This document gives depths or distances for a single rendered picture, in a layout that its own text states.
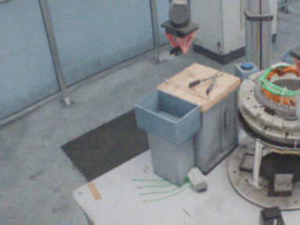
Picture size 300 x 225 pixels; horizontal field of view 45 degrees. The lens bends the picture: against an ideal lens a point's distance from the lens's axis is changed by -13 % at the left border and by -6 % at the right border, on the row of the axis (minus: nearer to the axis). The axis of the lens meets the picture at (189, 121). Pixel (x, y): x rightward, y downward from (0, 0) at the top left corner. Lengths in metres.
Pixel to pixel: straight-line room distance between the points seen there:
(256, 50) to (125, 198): 0.78
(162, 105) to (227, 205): 0.38
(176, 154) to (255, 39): 0.61
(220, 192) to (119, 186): 0.34
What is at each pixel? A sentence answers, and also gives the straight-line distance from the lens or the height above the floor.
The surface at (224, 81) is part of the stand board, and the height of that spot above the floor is 1.06.
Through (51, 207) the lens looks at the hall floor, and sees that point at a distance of 2.48.
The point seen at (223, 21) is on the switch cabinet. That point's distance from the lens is 3.42.
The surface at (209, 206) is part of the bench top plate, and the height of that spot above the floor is 0.78.
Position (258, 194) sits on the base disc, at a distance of 1.25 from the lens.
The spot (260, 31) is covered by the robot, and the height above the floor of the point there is 1.10.
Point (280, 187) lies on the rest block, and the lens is 1.23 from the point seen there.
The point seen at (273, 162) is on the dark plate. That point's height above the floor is 0.78.
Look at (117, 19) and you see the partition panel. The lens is 3.37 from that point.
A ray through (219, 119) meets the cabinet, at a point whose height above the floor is 0.96.
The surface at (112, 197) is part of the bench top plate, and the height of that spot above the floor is 0.78.
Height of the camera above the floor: 1.72
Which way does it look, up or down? 36 degrees down
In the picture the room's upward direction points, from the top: 4 degrees counter-clockwise
